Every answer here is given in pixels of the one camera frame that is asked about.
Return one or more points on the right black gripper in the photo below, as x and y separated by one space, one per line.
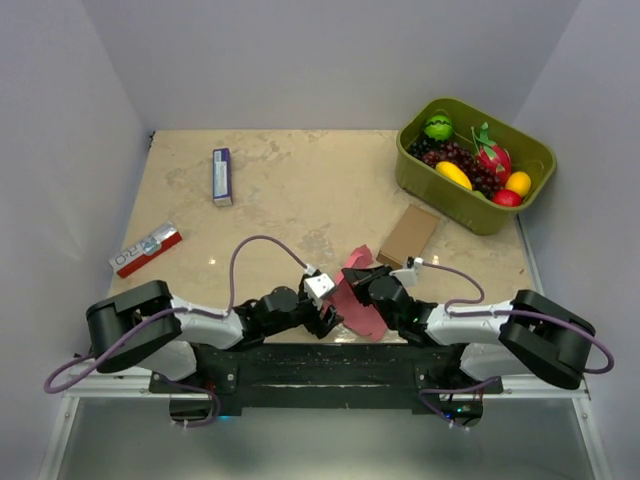
361 278

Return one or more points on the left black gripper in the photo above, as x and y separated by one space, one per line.
317 325

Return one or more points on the pink paper box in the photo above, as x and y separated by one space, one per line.
365 321

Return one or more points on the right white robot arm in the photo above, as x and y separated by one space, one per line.
527 334

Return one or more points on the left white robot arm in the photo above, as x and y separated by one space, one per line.
148 327

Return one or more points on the brown cardboard box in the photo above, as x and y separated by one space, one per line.
408 238

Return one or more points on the purple toothpaste box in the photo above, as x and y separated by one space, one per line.
222 179

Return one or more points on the red white toothpaste box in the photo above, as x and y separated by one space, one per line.
135 256

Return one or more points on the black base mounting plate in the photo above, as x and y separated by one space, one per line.
316 376

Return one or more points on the yellow toy mango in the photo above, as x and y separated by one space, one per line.
454 173

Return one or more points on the olive green plastic bin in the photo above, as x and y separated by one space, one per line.
480 216

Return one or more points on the dark purple toy grapes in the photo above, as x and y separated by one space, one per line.
431 152

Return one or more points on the red toy apple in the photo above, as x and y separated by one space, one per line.
507 198

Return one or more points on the green toy watermelon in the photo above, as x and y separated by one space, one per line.
439 127

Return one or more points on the red toy dragon fruit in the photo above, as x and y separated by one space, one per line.
491 154

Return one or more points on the orange toy lemon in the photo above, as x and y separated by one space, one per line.
520 183

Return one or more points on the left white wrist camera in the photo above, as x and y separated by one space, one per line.
318 287

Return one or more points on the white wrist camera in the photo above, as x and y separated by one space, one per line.
408 274
318 287

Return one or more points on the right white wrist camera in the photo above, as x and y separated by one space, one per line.
408 274

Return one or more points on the aluminium frame rail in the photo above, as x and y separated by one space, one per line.
139 383

